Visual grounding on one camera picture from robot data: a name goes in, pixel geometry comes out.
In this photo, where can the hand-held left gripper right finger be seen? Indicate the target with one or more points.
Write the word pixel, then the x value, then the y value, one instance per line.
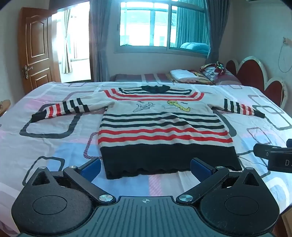
pixel 199 168

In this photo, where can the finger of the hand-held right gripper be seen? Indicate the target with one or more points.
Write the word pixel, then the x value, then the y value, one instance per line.
pixel 264 150

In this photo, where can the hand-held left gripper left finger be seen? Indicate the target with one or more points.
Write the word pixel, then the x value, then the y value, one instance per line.
pixel 91 169

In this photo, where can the striped knit sweater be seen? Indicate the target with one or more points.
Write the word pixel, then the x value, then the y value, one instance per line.
pixel 164 134

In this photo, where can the patterned white bed sheet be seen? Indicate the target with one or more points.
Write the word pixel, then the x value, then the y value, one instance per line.
pixel 57 145

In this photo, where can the red petal-shaped headboard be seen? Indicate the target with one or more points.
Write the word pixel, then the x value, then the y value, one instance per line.
pixel 257 75

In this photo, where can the colourful pillow pile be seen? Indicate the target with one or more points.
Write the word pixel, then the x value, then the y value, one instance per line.
pixel 209 73

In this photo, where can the folded white towel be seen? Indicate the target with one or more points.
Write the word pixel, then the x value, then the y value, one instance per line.
pixel 183 74

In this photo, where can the bed with striped sheet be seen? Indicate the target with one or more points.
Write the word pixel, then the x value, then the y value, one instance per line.
pixel 157 77

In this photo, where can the brown wooden furniture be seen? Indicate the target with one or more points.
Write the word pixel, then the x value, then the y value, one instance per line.
pixel 4 107

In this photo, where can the teal bundled quilt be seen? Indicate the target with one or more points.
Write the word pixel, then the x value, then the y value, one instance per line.
pixel 195 46

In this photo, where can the grey curtain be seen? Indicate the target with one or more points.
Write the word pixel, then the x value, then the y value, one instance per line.
pixel 102 41
pixel 216 29

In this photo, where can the white balcony curtain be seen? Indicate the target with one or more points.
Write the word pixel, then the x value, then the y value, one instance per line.
pixel 66 41

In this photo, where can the brown wooden door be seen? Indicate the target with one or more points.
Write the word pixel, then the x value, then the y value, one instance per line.
pixel 37 47

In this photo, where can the window with white frame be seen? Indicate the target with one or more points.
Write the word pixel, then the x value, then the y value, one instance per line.
pixel 159 25

